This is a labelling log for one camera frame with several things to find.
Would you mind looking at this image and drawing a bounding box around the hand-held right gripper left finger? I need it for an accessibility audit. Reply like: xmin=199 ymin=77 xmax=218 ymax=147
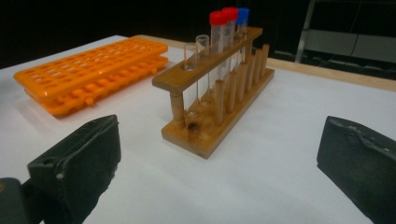
xmin=27 ymin=114 xmax=122 ymax=224

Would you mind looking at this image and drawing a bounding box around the blue capped test tube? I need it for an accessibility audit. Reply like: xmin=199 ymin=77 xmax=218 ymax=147
xmin=235 ymin=7 xmax=250 ymax=60

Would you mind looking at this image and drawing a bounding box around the red capped test tube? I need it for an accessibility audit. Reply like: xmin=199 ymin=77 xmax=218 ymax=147
xmin=222 ymin=7 xmax=239 ymax=73
xmin=208 ymin=10 xmax=228 ymax=94

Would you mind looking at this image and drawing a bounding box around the wooden board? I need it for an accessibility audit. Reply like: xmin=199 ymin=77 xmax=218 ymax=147
xmin=132 ymin=34 xmax=396 ymax=92

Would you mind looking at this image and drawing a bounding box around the grey metal stand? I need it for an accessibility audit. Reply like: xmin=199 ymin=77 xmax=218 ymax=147
xmin=293 ymin=0 xmax=396 ymax=80

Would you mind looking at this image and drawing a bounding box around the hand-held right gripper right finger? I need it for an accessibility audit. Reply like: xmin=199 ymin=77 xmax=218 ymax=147
xmin=316 ymin=115 xmax=396 ymax=224

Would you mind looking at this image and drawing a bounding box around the white table mat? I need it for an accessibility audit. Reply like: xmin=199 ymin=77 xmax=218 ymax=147
xmin=0 ymin=35 xmax=396 ymax=224

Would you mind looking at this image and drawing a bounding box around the orange plastic tube rack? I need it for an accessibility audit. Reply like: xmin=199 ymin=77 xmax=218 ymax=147
xmin=12 ymin=36 xmax=170 ymax=119

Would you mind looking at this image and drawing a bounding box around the clear test tube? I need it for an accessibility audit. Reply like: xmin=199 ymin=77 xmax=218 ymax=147
xmin=195 ymin=35 xmax=210 ymax=104
xmin=182 ymin=42 xmax=200 ymax=125

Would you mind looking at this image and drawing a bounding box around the wooden test tube rack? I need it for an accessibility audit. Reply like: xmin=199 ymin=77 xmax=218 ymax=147
xmin=151 ymin=26 xmax=276 ymax=161

